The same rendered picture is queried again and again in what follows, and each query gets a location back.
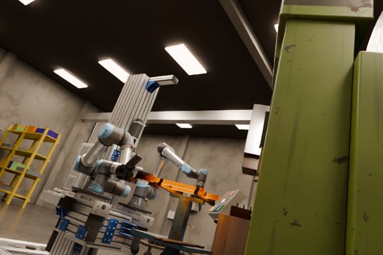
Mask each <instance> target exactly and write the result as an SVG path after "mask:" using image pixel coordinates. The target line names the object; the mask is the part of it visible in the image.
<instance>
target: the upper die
mask: <svg viewBox="0 0 383 255"><path fill-rule="evenodd" d="M258 162H259V157H253V156H250V155H245V154H244V157H243V162H242V172H243V174H246V175H251V176H255V172H256V171H257V168H258Z"/></svg>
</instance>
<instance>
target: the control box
mask: <svg viewBox="0 0 383 255"><path fill-rule="evenodd" d="M226 194H227V195H226ZM225 195H226V196H225ZM245 197H246V196H245V195H244V194H243V193H242V191H241V190H236V191H230V192H227V193H225V194H224V196H223V197H222V198H221V199H220V200H221V201H220V200H219V201H220V202H219V201H218V202H217V203H216V205H224V206H223V207H222V208H221V209H220V210H219V211H218V212H216V211H215V212H213V211H212V212H210V211H209V212H208V214H209V215H210V216H211V218H212V219H218V217H219V213H224V214H226V215H230V210H231V206H232V205H233V206H237V203H238V205H239V204H240V202H241V201H242V200H243V199H244V198H245ZM224 199H225V200H224ZM227 199H228V201H226V200H227ZM223 200H224V201H223ZM222 201H223V202H222Z"/></svg>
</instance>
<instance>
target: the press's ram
mask: <svg viewBox="0 0 383 255"><path fill-rule="evenodd" d="M269 110H270V106H265V105H258V104H254V107H253V111H252V116H251V121H250V126H249V130H248V135H247V140H246V145H245V150H244V154H245V155H250V156H253V157H259V156H260V150H261V149H259V145H260V139H261V135H262V129H263V123H264V118H265V112H266V111H268V112H269Z"/></svg>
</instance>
